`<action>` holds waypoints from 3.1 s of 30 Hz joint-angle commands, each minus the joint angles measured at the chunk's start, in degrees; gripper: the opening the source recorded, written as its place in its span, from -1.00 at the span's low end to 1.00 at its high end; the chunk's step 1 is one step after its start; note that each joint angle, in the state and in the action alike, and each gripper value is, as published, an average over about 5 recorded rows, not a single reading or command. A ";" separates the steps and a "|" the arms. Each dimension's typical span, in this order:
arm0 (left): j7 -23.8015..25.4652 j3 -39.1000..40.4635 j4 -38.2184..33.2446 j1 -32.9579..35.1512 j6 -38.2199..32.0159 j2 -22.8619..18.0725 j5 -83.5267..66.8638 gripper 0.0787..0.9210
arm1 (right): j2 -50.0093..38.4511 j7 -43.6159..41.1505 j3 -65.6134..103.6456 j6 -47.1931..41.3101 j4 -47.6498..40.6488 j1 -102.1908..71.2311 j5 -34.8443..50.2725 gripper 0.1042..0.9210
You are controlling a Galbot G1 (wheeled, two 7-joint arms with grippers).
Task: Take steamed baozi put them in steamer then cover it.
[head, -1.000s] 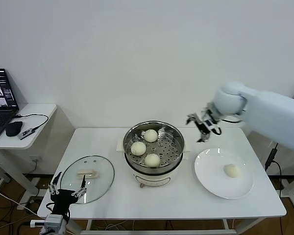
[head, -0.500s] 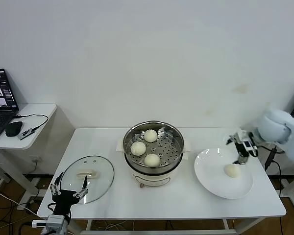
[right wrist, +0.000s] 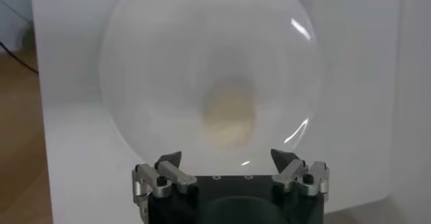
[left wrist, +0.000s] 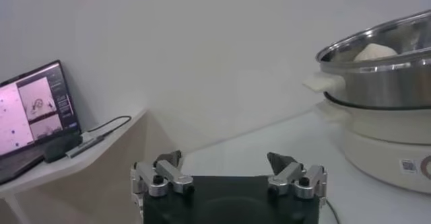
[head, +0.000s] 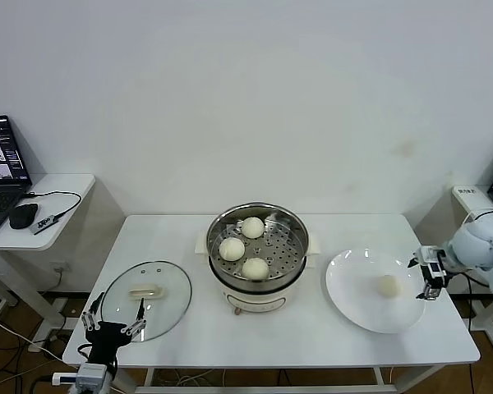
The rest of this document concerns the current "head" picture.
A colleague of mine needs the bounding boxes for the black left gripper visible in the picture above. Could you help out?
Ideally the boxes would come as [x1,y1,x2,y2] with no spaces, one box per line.
[81,291,148,364]

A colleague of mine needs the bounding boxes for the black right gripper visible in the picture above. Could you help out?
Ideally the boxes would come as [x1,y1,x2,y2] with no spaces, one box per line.
[407,254,449,301]

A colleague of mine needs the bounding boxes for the white steamed baozi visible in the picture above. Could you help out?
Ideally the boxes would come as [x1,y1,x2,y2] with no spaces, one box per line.
[240,216,266,239]
[241,257,270,281]
[218,236,247,262]
[375,273,403,298]

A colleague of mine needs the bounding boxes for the glass lid with cream handle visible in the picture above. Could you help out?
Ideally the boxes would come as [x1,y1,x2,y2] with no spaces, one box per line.
[100,259,193,342]

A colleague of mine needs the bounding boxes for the perforated steel steamer basket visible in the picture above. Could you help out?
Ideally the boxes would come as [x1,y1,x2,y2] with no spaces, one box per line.
[193,202,324,284]

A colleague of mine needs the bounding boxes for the white round plate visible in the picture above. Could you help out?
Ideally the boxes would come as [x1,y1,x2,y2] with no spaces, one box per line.
[325,248,426,335]

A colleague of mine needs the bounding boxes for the white side table with label box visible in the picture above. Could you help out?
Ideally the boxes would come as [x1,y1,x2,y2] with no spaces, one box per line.
[451,185,493,354]

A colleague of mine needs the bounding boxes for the grey usb hub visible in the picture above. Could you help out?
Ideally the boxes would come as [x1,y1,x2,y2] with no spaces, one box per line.
[32,215,62,236]

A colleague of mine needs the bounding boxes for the black computer mouse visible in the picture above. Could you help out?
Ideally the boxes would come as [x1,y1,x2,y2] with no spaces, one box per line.
[8,202,39,230]

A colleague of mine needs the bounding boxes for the cream electric cooker pot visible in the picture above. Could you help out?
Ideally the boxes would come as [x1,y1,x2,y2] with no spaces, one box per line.
[194,240,322,318]

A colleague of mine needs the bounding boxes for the white side table with mouse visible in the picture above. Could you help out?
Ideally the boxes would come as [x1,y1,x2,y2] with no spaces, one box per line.
[0,173,97,354]

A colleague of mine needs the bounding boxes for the black laptop with keyboard visible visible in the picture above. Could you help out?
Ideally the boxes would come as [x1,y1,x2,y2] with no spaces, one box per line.
[0,113,33,238]

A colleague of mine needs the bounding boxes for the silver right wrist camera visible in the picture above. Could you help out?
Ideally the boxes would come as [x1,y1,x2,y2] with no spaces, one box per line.
[418,245,447,276]

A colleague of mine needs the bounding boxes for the black cable with adapter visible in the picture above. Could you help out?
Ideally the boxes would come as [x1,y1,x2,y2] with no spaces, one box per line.
[455,268,480,333]

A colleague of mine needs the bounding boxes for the white floor cable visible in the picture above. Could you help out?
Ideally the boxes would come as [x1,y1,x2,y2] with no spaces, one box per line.
[0,309,87,377]

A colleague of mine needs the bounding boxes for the white cable tangle under table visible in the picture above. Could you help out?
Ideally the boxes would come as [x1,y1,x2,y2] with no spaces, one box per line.
[164,368,219,389]

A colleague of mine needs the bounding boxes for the black usb hub cable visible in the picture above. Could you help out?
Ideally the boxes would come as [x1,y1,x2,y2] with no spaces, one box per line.
[24,190,83,218]

